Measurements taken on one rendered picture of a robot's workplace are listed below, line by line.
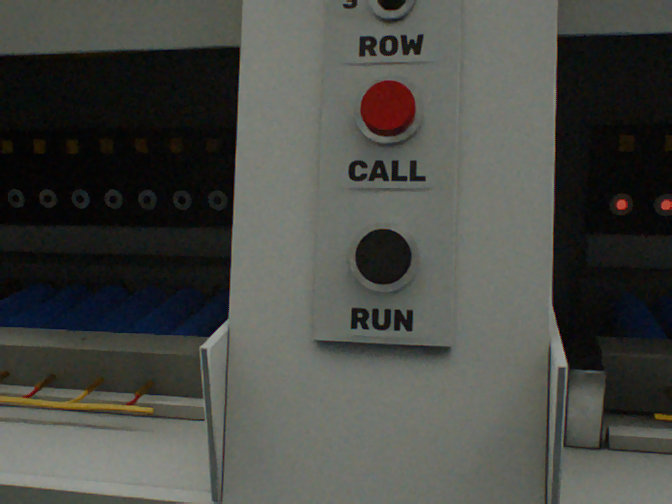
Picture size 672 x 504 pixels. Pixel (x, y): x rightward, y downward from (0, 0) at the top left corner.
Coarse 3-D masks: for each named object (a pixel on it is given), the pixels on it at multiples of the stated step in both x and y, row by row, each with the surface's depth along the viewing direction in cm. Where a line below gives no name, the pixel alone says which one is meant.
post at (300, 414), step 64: (256, 0) 23; (320, 0) 23; (512, 0) 22; (256, 64) 23; (320, 64) 23; (512, 64) 21; (256, 128) 23; (320, 128) 22; (512, 128) 21; (256, 192) 23; (512, 192) 21; (256, 256) 23; (512, 256) 21; (256, 320) 23; (512, 320) 21; (256, 384) 22; (320, 384) 22; (384, 384) 22; (448, 384) 21; (512, 384) 21; (256, 448) 22; (320, 448) 22; (384, 448) 22; (448, 448) 21; (512, 448) 21
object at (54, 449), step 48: (0, 240) 44; (48, 240) 43; (96, 240) 42; (144, 240) 42; (192, 240) 41; (0, 432) 27; (48, 432) 27; (96, 432) 27; (144, 432) 27; (192, 432) 27; (0, 480) 24; (48, 480) 24; (96, 480) 24; (144, 480) 24; (192, 480) 24
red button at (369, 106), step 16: (384, 80) 22; (368, 96) 22; (384, 96) 22; (400, 96) 21; (368, 112) 22; (384, 112) 21; (400, 112) 21; (368, 128) 22; (384, 128) 21; (400, 128) 22
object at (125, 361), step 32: (0, 352) 29; (32, 352) 29; (64, 352) 29; (96, 352) 29; (128, 352) 28; (160, 352) 28; (192, 352) 28; (32, 384) 30; (64, 384) 29; (96, 384) 28; (128, 384) 29; (160, 384) 28; (192, 384) 28
